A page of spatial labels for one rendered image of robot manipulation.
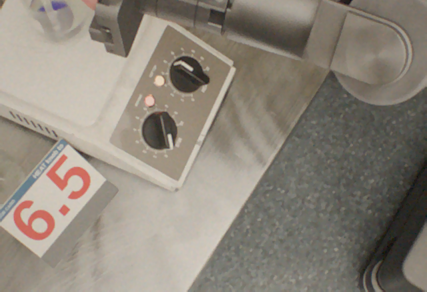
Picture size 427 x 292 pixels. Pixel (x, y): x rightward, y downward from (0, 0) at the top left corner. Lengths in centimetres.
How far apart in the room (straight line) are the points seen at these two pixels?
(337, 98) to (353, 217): 24
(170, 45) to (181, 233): 17
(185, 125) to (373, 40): 30
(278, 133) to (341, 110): 83
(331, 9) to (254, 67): 32
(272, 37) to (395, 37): 8
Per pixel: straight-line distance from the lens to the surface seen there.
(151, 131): 63
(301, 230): 144
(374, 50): 39
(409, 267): 110
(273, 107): 70
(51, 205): 66
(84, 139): 63
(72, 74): 62
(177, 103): 65
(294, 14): 42
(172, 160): 65
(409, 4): 40
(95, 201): 68
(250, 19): 43
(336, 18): 40
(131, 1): 44
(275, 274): 143
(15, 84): 63
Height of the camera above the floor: 141
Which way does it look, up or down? 74 degrees down
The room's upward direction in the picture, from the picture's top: 5 degrees clockwise
